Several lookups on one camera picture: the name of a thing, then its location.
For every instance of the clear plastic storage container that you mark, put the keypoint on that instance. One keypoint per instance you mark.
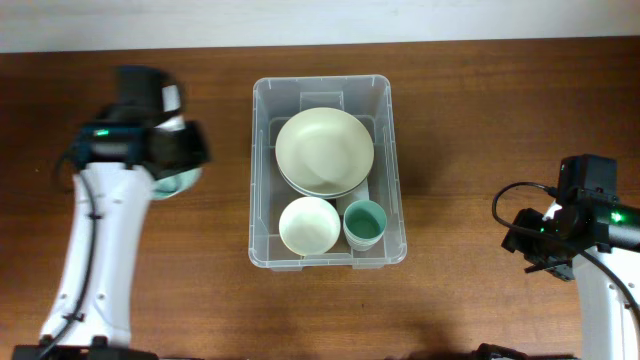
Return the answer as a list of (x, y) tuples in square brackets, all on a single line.
[(276, 100)]

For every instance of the mint small bowl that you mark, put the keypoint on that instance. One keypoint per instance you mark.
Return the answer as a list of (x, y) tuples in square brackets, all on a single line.
[(175, 184)]

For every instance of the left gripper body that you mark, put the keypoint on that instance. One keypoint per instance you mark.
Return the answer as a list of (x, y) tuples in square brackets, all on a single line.
[(188, 148)]

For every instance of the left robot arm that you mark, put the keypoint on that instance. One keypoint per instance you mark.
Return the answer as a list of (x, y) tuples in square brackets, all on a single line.
[(117, 170)]

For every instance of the blue bowl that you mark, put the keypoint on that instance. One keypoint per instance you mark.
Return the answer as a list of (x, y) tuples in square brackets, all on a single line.
[(310, 192)]

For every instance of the beige large bowl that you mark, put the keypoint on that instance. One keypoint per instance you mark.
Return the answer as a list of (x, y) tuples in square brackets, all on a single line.
[(324, 152)]

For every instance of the white small bowl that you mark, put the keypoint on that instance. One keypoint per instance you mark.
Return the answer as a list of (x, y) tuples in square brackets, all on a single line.
[(309, 226)]

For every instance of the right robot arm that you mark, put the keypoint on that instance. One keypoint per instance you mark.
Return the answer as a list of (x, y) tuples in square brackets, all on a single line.
[(594, 243)]

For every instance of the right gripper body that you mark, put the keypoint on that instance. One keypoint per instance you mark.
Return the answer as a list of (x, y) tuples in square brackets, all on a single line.
[(547, 254)]

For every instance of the cream large bowl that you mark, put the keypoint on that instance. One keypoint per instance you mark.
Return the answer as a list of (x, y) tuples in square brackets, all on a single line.
[(315, 196)]

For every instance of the mint green cup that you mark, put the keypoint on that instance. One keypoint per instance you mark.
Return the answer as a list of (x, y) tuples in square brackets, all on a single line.
[(365, 222)]

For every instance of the cream cup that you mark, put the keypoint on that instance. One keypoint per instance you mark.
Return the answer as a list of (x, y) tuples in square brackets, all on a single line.
[(361, 244)]

